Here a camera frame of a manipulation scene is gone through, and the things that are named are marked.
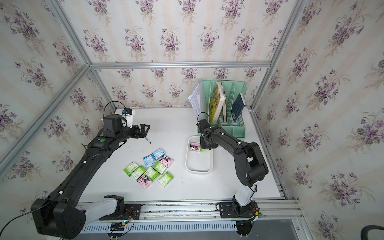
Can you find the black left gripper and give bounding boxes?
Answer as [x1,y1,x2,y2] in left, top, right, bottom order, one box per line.
[113,123,150,144]

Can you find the pink tissue pack top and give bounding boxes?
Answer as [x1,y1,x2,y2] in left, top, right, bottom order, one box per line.
[190,142,201,152]

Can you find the pink tissue pack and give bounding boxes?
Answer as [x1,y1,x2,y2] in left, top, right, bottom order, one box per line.
[160,155,174,168]
[138,174,153,190]
[190,142,201,152]

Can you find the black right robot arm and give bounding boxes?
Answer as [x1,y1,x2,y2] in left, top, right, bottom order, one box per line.
[197,119,269,208]

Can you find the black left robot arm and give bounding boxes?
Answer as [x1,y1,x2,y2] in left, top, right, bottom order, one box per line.
[31,114,150,240]

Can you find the white plastic storage box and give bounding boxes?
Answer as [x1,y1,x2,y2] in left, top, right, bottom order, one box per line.
[185,136,214,174]

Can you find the blue tissue pack right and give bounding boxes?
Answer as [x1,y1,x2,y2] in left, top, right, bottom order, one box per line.
[151,148,166,162]

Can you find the blue tissue pack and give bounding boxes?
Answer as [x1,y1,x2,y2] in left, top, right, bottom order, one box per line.
[143,155,156,169]
[151,148,166,162]

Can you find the blue tissue pack left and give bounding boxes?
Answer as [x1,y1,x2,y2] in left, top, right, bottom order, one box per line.
[143,155,156,169]

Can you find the thin book in organizer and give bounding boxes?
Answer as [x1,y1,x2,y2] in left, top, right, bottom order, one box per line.
[222,103,227,123]

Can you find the green plastic file organizer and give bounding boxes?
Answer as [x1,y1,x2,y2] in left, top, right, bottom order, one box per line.
[197,80,247,139]

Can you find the white paper stack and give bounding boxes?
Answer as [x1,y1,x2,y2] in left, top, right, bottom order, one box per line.
[188,80,206,116]

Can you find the yellow book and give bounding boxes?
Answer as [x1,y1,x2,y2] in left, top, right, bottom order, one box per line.
[209,82,226,125]

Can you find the dark blue notebook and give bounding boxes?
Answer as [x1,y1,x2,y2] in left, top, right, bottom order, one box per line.
[231,93,246,122]

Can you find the pink tissue pack bottom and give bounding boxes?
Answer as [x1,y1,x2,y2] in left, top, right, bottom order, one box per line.
[138,174,153,190]

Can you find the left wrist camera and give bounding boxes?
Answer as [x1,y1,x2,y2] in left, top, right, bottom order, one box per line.
[122,108,136,128]

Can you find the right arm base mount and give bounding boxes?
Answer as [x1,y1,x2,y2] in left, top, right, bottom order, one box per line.
[215,201,260,219]

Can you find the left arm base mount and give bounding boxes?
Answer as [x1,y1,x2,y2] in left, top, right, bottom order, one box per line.
[99,195,142,221]

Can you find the aluminium frame profiles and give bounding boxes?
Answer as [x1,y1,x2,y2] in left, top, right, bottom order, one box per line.
[0,0,313,223]

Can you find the aluminium mounting rail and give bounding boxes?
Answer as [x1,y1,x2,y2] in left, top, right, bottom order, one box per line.
[74,199,304,224]

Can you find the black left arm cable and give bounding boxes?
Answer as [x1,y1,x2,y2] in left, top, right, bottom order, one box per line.
[0,208,34,238]

